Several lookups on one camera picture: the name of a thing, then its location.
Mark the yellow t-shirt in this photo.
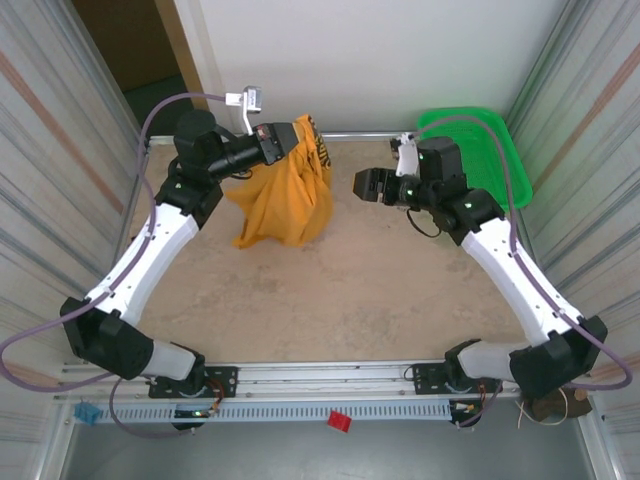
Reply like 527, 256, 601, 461
224, 113, 335, 250

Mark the green plastic basket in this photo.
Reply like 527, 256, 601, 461
416, 105, 534, 210

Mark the brown wooden door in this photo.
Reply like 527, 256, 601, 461
72, 0, 214, 121

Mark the brown cloth pouch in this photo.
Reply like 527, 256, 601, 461
519, 384, 594, 426

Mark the red plastic block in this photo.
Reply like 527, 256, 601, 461
327, 409, 353, 434

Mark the blue plastic clip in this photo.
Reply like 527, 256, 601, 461
73, 402, 104, 426

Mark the thin black cable loop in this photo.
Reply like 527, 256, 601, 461
407, 207, 444, 239

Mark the aluminium table edge rail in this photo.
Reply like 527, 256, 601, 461
149, 131, 419, 146

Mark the white door frame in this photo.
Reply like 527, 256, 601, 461
172, 0, 236, 135

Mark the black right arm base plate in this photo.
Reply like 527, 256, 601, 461
412, 362, 503, 396

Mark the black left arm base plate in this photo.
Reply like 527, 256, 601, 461
148, 366, 239, 400

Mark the white slotted cable duct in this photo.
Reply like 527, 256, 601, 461
94, 399, 454, 425

